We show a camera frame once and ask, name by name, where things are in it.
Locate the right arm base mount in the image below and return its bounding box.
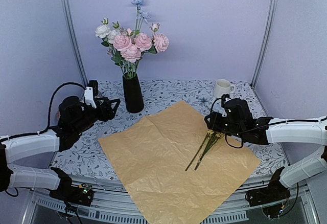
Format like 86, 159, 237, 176
245, 167, 291, 219

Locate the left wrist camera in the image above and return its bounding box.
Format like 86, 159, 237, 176
84, 80, 98, 108

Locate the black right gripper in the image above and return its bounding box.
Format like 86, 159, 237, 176
205, 111, 245, 139

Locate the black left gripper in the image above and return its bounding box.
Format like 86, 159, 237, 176
73, 97, 121, 135

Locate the cream ceramic mug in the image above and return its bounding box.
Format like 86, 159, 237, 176
213, 79, 236, 98

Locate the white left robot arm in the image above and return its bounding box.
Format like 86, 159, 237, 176
1, 96, 120, 200

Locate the pink rose stem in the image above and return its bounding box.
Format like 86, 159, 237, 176
132, 23, 169, 72
111, 28, 142, 79

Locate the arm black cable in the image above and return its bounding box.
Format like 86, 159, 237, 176
211, 97, 327, 149
0, 82, 86, 142

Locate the artificial flower bouquet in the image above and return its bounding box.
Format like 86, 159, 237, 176
185, 130, 225, 171

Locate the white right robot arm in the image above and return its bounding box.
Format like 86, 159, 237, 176
204, 98, 326, 201

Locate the white rose stem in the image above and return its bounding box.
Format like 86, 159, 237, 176
95, 17, 123, 68

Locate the aluminium front rail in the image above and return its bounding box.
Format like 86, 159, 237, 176
21, 176, 320, 223

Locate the thin blue flower stem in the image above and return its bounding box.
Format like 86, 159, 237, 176
131, 0, 150, 36

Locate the orange wrapping paper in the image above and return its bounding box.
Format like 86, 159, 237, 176
99, 101, 261, 223

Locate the tall black vase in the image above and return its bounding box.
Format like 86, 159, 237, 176
123, 74, 144, 114

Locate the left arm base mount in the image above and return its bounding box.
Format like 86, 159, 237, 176
49, 167, 94, 207

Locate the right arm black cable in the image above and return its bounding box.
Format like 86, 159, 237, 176
211, 97, 327, 149

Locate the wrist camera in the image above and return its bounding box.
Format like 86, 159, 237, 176
84, 80, 98, 108
221, 94, 230, 113

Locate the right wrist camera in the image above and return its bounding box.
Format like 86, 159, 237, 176
221, 94, 230, 113

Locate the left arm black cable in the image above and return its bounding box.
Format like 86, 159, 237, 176
0, 82, 86, 142

